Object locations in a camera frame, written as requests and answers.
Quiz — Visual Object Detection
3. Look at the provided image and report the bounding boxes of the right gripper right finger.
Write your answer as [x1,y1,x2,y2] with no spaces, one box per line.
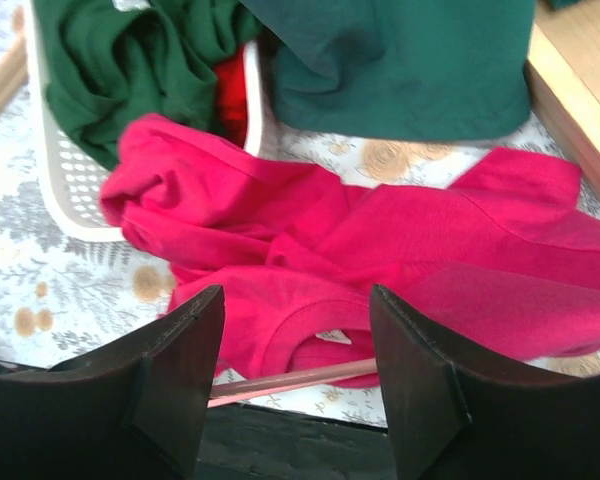
[370,286,600,479]

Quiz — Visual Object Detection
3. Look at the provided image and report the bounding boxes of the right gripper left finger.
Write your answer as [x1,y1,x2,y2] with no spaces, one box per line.
[0,286,225,479]

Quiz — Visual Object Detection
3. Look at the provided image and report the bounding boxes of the pink wire hanger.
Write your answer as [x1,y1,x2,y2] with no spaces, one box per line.
[207,358,377,408]

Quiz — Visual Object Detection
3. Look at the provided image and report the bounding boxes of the magenta t shirt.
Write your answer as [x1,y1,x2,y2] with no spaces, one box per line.
[101,114,600,378]

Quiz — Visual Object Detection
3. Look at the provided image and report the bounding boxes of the teal shorts on hanger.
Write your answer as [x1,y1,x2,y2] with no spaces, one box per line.
[247,0,535,142]

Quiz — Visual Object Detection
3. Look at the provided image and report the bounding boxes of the white laundry basket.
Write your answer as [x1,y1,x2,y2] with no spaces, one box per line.
[23,1,278,243]

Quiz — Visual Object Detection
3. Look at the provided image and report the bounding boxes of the red garment in basket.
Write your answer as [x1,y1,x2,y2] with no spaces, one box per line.
[214,46,248,147]

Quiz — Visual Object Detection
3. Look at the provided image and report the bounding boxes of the dark green garment in basket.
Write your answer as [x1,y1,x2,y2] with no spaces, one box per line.
[33,1,262,170]

